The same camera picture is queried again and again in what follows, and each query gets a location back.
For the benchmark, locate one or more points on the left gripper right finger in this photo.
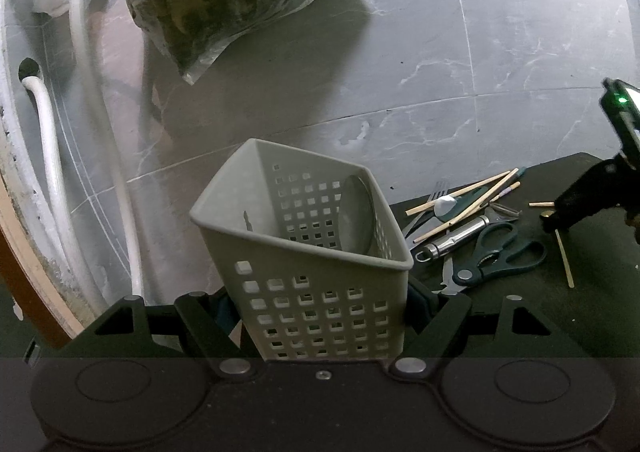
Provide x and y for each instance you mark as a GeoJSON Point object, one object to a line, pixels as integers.
{"type": "Point", "coordinates": [522, 332]}

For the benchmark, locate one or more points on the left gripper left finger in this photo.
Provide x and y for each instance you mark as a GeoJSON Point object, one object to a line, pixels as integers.
{"type": "Point", "coordinates": [197, 326]}

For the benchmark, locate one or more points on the steel peeler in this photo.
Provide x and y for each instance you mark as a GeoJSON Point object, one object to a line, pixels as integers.
{"type": "Point", "coordinates": [442, 246]}

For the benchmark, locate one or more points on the green handled scissors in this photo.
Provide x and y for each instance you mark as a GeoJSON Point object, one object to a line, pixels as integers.
{"type": "Point", "coordinates": [499, 251]}

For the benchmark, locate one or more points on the white perforated utensil caddy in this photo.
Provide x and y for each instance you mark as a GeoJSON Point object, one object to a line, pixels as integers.
{"type": "Point", "coordinates": [269, 219]}

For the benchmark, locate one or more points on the large steel spoon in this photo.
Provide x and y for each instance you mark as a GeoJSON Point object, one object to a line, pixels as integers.
{"type": "Point", "coordinates": [355, 221]}

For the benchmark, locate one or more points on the wooden chopstick with band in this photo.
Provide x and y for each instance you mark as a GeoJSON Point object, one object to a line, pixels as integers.
{"type": "Point", "coordinates": [514, 186]}

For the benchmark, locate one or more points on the steel fork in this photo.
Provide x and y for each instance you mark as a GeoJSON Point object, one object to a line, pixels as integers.
{"type": "Point", "coordinates": [441, 188]}

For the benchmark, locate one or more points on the wooden door frame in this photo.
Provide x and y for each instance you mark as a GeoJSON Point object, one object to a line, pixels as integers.
{"type": "Point", "coordinates": [29, 283]}

